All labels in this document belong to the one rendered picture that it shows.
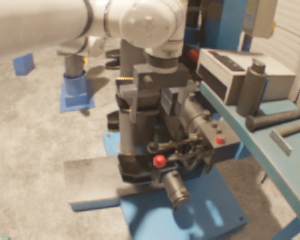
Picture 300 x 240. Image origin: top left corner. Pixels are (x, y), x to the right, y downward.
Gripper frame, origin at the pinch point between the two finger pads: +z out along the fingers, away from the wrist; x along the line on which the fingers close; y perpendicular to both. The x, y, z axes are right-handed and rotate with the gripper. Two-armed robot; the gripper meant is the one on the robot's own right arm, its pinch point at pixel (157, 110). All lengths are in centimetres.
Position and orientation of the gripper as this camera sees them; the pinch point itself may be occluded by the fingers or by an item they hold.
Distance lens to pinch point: 62.5
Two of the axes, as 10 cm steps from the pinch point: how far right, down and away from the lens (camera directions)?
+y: 3.0, 6.0, -7.5
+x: 9.5, -1.3, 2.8
